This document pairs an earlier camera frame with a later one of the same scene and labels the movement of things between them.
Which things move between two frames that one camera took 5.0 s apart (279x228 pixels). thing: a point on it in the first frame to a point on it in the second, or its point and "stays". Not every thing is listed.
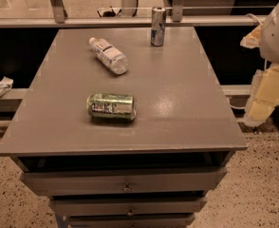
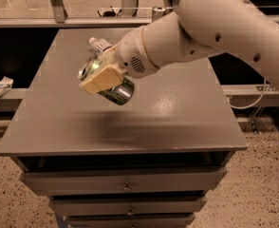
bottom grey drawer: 163,220 stays
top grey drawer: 163,181 stays
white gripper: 277,37 to 132,55
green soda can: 111,105 to 122,94
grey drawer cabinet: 152,171 stays
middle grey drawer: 148,205 stays
